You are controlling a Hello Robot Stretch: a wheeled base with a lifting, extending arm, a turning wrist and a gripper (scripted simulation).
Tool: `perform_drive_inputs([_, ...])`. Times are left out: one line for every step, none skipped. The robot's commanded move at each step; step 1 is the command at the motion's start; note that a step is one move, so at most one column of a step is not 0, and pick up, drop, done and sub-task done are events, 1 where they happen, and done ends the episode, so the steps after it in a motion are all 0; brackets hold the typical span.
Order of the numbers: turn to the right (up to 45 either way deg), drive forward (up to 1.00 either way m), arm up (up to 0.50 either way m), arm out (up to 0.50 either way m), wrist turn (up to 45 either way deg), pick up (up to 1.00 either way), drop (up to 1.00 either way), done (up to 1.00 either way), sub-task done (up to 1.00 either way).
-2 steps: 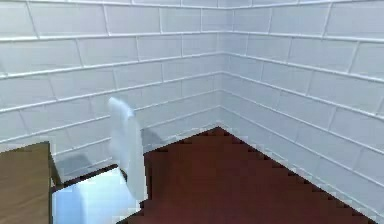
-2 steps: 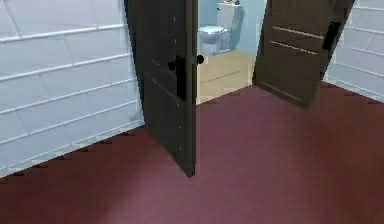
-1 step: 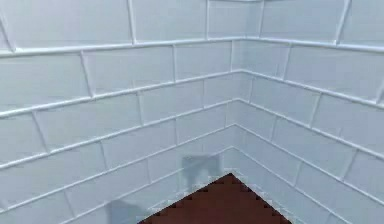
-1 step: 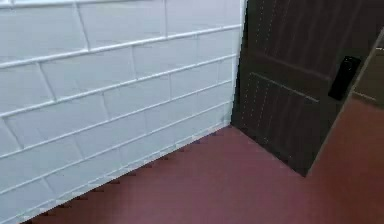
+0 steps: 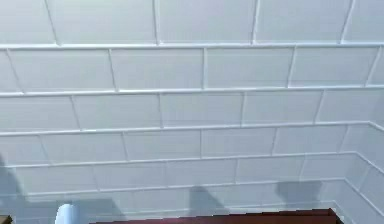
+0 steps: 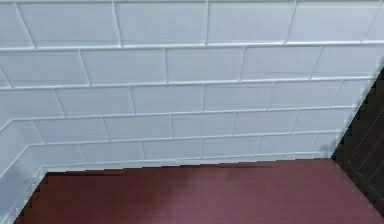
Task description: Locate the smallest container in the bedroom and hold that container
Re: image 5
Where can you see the dark red wooden furniture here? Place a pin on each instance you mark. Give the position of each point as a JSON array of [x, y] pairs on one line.
[[240, 219]]

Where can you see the white rounded object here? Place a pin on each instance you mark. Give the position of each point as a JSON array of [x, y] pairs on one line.
[[66, 215]]

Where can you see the olive brown object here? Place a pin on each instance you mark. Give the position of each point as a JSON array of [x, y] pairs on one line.
[[5, 220]]

